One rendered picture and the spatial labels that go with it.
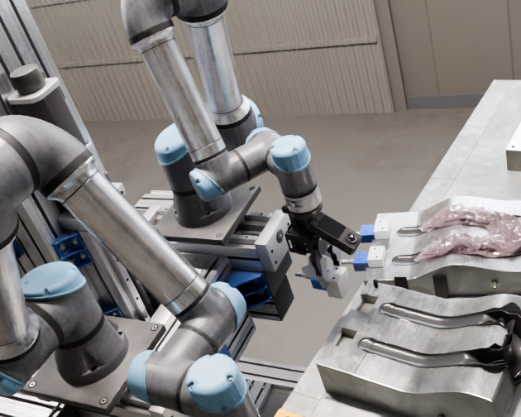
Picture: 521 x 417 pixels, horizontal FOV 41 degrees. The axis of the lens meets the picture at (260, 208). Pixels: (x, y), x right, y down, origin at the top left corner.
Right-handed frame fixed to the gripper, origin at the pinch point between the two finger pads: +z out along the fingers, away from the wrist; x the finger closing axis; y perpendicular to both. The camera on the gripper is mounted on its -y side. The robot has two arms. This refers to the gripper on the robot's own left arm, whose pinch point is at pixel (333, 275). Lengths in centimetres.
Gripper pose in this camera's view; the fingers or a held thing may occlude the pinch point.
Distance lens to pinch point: 158.0
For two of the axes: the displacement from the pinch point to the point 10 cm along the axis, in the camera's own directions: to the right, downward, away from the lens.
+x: -5.1, 6.0, -6.1
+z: 2.7, 7.9, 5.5
